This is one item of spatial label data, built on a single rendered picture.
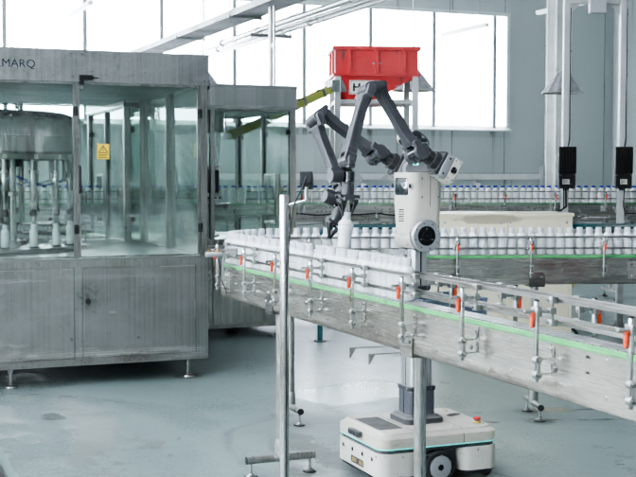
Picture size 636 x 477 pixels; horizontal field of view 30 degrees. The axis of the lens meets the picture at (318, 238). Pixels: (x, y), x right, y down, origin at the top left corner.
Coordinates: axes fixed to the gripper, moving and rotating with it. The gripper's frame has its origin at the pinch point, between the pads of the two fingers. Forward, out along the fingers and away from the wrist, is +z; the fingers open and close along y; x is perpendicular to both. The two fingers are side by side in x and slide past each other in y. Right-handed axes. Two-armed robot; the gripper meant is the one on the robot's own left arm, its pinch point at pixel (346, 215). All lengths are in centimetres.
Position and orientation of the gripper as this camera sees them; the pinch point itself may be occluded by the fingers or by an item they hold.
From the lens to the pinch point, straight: 538.4
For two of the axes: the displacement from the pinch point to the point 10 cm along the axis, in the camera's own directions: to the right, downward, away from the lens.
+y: 9.3, 0.3, 3.6
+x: -3.5, -0.4, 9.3
